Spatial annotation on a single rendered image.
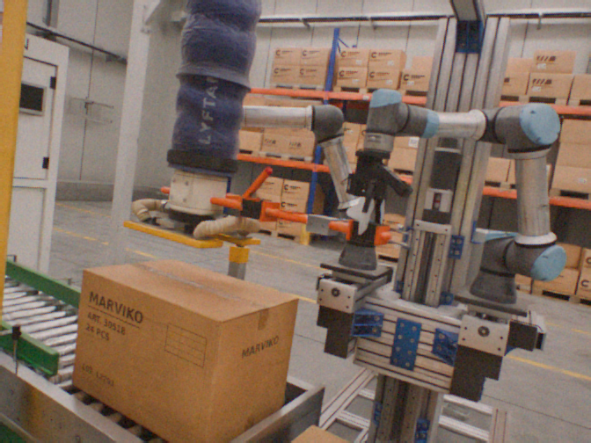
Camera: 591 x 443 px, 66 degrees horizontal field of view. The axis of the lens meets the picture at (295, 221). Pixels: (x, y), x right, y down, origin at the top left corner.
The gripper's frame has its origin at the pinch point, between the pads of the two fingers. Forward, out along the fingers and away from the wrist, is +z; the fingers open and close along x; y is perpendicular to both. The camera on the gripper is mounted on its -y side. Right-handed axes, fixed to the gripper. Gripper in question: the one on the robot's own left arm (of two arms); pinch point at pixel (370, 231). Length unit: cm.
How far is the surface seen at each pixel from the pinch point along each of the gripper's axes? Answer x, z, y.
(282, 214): 3.8, 0.2, 25.1
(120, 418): 20, 70, 62
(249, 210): 5.0, 0.9, 36.0
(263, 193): -664, 37, 528
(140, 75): -160, -78, 308
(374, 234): 3.5, 0.2, -2.4
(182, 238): 16, 12, 50
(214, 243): 9.8, 12.1, 43.2
